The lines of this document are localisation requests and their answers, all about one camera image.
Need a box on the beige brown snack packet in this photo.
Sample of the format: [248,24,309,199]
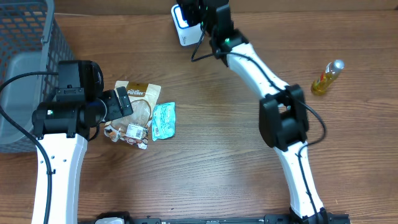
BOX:
[104,80,161,149]

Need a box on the teal snack packet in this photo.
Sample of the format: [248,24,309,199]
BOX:
[152,102,176,141]

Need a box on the silver capped amber bottle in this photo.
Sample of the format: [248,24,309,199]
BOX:
[311,59,345,95]

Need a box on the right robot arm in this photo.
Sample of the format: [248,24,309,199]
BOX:
[177,0,329,223]

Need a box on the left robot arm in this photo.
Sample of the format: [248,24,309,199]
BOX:
[32,60,133,223]

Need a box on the white barcode scanner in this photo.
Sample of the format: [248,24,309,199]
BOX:
[171,4,202,47]

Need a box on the grey plastic shopping basket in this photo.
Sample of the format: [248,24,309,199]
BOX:
[0,0,75,154]

